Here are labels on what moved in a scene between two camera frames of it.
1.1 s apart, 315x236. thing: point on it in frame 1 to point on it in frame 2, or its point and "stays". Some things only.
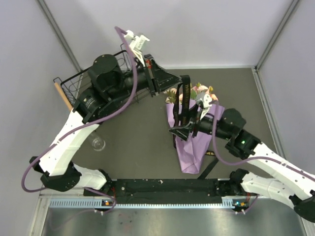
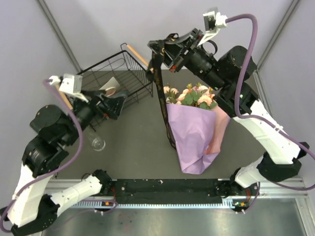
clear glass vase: (98, 144) stays
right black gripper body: (193, 124) to (178, 60)
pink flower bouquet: (195, 90) stays
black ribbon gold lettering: (181, 109) to (157, 47)
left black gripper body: (152, 79) to (107, 110)
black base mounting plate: (165, 191) stays
